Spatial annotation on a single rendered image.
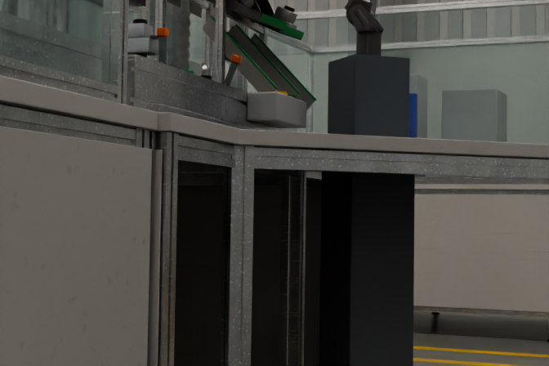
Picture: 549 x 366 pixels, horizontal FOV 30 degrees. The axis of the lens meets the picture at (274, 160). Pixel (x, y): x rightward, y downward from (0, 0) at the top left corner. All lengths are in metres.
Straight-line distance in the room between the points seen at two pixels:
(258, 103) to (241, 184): 0.29
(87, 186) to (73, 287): 0.14
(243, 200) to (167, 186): 0.32
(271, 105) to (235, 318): 0.48
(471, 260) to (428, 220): 0.35
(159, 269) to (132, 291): 0.08
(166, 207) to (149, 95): 0.21
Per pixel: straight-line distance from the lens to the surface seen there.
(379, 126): 2.30
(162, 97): 1.79
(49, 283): 1.36
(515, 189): 6.12
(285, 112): 2.21
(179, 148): 1.71
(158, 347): 1.65
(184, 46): 3.75
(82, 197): 1.43
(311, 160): 2.00
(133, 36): 2.12
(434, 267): 6.23
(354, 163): 2.03
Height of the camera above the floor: 0.70
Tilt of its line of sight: 3 degrees up
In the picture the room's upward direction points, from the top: 1 degrees clockwise
